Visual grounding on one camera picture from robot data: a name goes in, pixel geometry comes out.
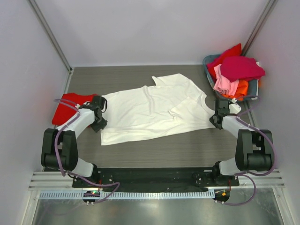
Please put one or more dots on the orange t shirt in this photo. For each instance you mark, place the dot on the orange t shirt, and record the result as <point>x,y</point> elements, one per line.
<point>238,89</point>

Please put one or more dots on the aluminium frame rail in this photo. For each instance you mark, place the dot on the aluminium frame rail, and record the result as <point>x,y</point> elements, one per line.
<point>55,181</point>

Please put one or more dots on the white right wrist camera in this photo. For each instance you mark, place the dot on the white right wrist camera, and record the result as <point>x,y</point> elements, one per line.
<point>234,107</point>

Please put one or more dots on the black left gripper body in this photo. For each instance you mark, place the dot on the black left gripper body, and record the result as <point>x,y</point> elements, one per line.
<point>99,124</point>

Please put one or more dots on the left aluminium corner post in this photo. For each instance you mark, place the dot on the left aluminium corner post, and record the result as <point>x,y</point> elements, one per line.
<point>42,20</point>

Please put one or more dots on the grey-blue laundry basket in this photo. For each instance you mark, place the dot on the grey-blue laundry basket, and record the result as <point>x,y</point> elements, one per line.
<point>207,60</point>

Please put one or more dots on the right aluminium corner post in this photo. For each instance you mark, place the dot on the right aluminium corner post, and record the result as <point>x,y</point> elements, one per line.
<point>269,7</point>

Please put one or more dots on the magenta t shirt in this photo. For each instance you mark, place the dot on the magenta t shirt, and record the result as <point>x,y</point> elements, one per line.
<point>240,67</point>

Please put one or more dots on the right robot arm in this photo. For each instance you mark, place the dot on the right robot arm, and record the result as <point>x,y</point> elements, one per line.
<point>254,148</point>

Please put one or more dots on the grey t shirt in basket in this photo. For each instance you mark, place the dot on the grey t shirt in basket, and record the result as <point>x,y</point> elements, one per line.
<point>252,91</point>

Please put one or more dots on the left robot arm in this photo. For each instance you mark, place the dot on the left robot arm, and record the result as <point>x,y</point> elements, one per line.
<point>59,148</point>

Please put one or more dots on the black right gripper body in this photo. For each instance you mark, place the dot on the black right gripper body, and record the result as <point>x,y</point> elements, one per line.
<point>215,120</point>

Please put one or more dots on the red t shirt in basket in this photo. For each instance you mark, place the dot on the red t shirt in basket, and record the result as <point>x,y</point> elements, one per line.
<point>234,51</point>

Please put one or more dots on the white printed t shirt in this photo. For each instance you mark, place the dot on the white printed t shirt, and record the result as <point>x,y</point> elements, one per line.
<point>174,105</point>

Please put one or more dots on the slotted white cable duct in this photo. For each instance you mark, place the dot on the slotted white cable duct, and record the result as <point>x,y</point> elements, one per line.
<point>94,195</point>

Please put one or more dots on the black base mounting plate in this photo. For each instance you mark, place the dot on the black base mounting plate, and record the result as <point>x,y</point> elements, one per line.
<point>161,180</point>

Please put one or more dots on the aluminium corner post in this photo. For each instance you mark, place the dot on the aluminium corner post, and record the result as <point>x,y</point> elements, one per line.
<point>269,7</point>
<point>42,20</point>

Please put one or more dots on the folded red t shirt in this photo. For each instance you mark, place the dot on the folded red t shirt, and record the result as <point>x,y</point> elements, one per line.
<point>63,113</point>

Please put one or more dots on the pink t shirt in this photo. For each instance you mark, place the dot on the pink t shirt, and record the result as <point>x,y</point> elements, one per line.
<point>223,85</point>

